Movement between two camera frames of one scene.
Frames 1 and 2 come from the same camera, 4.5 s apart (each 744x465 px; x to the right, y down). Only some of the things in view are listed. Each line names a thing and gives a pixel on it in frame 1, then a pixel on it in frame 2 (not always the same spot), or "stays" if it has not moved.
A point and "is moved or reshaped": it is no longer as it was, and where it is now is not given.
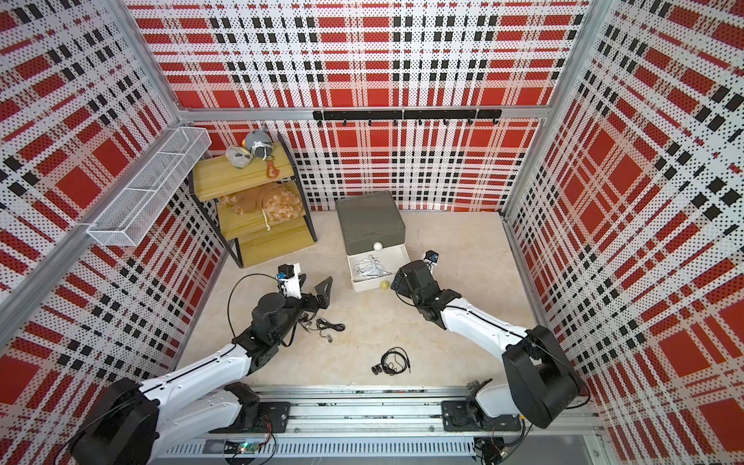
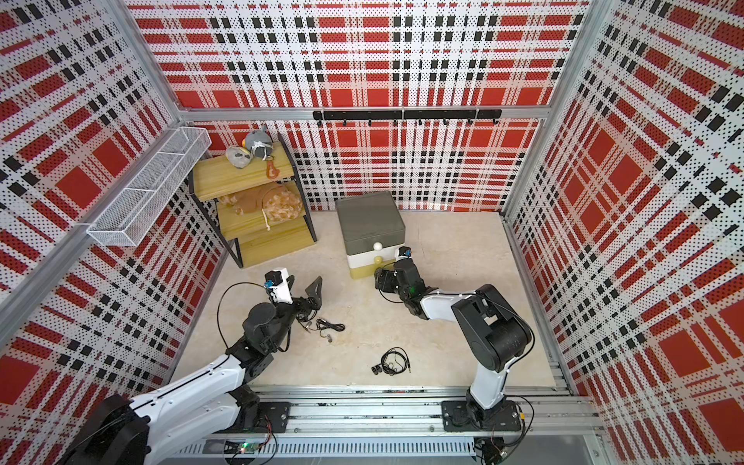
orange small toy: x=271 y=172 stays
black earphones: x=394 y=361 stays
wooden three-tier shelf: x=254 y=201 stays
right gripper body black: x=404 y=289 to x=389 y=281
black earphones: x=322 y=325 stays
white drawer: x=369 y=268 is moved or reshaped
